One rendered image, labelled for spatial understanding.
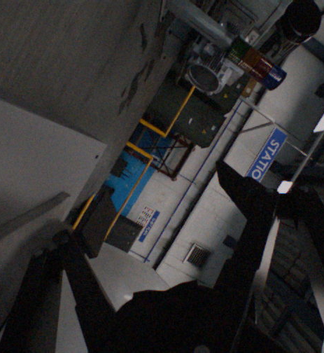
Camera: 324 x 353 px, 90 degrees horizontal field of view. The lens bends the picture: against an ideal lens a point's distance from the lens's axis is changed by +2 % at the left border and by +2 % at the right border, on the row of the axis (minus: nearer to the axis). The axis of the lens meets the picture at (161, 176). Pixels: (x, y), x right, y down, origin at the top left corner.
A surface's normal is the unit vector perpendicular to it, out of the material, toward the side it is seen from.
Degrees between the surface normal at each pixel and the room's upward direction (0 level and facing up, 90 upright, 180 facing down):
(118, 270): 90
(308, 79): 90
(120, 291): 88
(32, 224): 61
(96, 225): 47
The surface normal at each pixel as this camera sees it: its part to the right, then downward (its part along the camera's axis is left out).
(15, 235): 0.98, -0.21
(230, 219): 0.09, 0.09
